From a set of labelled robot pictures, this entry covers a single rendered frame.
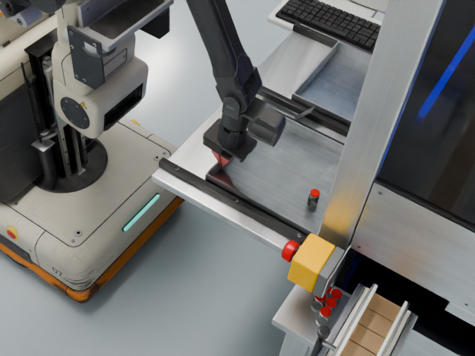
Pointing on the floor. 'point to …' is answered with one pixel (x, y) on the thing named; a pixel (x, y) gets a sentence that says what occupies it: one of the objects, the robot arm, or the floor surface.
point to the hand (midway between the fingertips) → (223, 163)
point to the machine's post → (374, 122)
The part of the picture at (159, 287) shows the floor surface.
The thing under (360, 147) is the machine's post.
